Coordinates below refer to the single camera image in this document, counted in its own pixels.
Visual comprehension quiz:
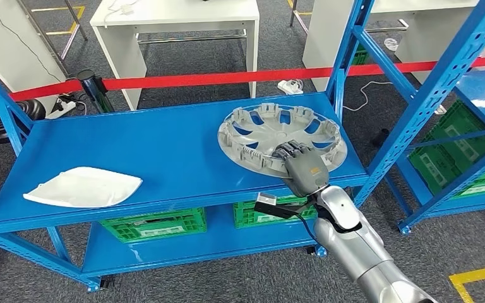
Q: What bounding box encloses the white floor cable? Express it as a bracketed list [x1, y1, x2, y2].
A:
[342, 80, 394, 112]

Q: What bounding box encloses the red barrier belt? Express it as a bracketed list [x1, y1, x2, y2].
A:
[0, 55, 485, 110]

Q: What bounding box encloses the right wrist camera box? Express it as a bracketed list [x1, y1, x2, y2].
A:
[253, 192, 310, 220]

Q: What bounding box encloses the white curved trim part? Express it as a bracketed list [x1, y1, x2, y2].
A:
[23, 166, 144, 209]

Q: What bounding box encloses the black stanchion post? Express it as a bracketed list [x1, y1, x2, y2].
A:
[77, 69, 116, 114]

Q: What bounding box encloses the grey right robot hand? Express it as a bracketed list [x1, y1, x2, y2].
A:
[272, 141, 330, 198]

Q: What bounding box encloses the white power strip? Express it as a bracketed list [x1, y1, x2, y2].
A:
[45, 100, 77, 120]
[277, 79, 305, 96]

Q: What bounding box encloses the grey wheel cover hubcap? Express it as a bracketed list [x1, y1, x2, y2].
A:
[217, 102, 349, 179]

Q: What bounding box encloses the white cabinet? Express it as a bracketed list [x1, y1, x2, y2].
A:
[0, 0, 67, 116]

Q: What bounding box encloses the black round ribbed base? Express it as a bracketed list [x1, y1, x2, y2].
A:
[0, 98, 47, 145]

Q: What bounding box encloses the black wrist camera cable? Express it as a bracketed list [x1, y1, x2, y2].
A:
[294, 211, 321, 246]

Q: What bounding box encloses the green plastic crate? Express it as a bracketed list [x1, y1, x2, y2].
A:
[99, 206, 207, 229]
[112, 223, 208, 245]
[407, 138, 485, 199]
[351, 44, 369, 66]
[428, 99, 485, 177]
[232, 194, 319, 215]
[234, 206, 319, 230]

